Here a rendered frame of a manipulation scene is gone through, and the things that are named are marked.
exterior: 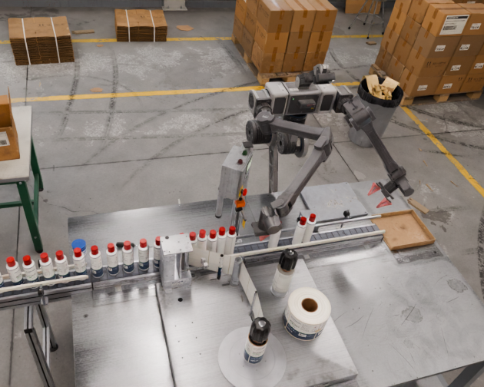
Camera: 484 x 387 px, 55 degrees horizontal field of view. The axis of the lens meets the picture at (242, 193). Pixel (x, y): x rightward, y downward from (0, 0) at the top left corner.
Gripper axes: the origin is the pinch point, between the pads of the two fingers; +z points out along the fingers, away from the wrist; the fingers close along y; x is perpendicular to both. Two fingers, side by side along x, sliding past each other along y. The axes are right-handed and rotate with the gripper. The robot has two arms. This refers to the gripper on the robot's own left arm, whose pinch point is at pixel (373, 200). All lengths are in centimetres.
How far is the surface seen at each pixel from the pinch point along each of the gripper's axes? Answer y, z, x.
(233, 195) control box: -4, 40, -71
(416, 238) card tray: 6, 1, 52
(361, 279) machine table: 25.7, 32.3, 14.2
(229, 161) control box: -10, 29, -82
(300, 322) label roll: 52, 51, -38
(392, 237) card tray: 2.4, 10.9, 40.4
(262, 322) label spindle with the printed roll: 56, 52, -66
